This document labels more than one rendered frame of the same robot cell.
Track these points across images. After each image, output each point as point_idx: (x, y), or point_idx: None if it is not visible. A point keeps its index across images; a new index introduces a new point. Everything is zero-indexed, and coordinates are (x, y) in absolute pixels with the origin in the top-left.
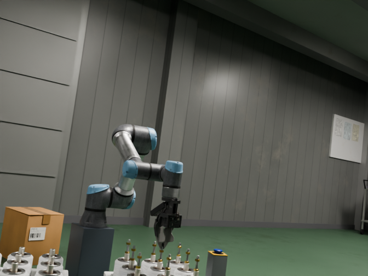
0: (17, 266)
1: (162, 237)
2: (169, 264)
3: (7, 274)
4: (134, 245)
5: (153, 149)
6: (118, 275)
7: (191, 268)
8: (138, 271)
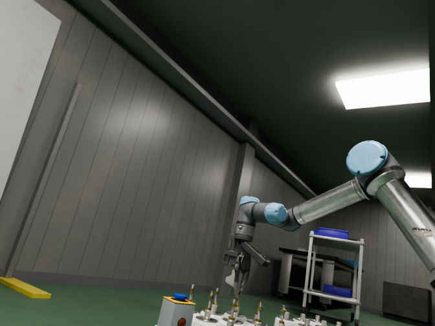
0: (300, 315)
1: None
2: (214, 299)
3: None
4: (259, 297)
5: (360, 174)
6: None
7: (201, 319)
8: None
